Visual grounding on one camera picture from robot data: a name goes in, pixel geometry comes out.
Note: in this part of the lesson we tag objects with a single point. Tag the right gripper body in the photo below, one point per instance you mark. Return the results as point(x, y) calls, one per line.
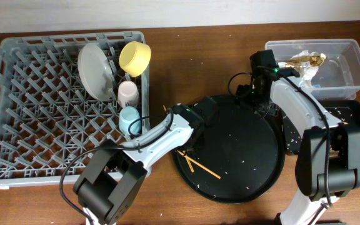
point(259, 100)

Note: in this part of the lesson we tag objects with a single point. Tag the white napkin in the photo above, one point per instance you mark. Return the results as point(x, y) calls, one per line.
point(307, 73)

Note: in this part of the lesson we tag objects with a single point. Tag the gold foil wrapper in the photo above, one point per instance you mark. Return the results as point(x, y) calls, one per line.
point(306, 61)

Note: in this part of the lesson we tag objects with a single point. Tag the pink cup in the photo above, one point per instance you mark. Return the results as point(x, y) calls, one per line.
point(128, 94)

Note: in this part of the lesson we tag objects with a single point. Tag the light blue cup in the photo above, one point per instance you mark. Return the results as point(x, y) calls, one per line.
point(127, 116)

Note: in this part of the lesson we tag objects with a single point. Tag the yellow bowl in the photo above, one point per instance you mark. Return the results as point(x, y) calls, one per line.
point(134, 58)

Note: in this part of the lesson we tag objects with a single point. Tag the nut shell food scraps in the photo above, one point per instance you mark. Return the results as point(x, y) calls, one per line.
point(338, 139)

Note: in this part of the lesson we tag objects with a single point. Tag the grey round plate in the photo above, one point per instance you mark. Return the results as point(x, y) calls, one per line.
point(95, 72)

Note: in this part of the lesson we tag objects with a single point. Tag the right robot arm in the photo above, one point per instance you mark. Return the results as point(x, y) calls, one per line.
point(328, 162)

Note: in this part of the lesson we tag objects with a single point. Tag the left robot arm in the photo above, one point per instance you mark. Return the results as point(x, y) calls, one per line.
point(112, 178)

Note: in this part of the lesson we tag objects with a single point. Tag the clear plastic waste bin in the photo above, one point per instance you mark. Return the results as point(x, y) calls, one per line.
point(338, 77)

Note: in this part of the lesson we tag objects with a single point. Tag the grey plastic dishwasher rack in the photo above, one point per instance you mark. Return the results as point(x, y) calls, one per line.
point(48, 121)

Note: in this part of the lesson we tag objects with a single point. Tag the round black serving tray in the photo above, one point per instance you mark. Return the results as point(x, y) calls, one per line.
point(243, 155)

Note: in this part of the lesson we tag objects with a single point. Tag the black rectangular tray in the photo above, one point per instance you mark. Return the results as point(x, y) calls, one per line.
point(348, 111)

